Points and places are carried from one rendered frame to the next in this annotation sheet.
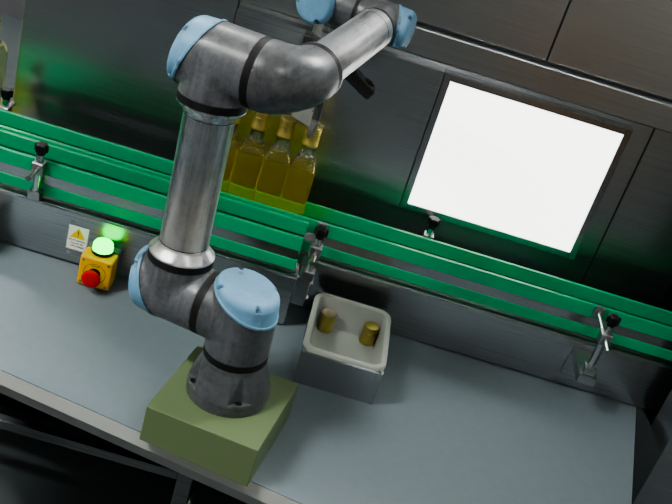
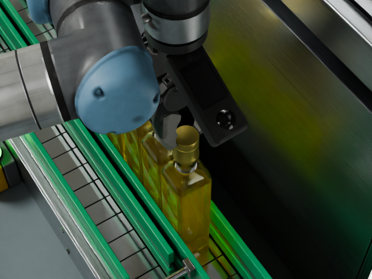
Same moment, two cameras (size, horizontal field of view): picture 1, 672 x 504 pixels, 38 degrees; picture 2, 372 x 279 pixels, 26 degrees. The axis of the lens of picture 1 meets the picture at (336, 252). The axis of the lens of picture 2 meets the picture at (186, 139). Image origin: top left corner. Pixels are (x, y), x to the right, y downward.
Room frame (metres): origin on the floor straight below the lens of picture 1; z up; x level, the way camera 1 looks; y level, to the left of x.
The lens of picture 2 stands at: (1.64, -0.40, 2.01)
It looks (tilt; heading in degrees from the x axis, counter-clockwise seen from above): 55 degrees down; 59
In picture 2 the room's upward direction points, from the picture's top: straight up
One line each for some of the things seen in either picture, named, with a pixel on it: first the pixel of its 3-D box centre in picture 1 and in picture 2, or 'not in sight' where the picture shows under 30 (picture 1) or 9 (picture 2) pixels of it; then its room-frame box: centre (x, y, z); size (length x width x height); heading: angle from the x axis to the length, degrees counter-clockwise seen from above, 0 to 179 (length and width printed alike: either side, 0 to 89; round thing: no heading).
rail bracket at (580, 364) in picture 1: (592, 352); not in sight; (1.85, -0.60, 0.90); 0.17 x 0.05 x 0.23; 2
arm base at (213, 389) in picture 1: (232, 368); not in sight; (1.42, 0.11, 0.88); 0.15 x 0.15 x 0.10
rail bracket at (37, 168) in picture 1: (34, 176); not in sight; (1.76, 0.64, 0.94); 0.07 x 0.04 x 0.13; 2
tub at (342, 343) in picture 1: (344, 344); not in sight; (1.73, -0.08, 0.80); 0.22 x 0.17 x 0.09; 2
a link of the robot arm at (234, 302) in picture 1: (239, 314); not in sight; (1.42, 0.13, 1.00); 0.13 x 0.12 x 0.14; 76
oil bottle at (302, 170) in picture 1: (294, 197); (186, 203); (1.95, 0.12, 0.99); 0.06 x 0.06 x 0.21; 2
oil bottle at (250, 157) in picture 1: (244, 181); (147, 148); (1.95, 0.24, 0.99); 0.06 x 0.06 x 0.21; 2
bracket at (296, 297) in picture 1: (304, 281); not in sight; (1.84, 0.05, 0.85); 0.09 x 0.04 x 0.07; 2
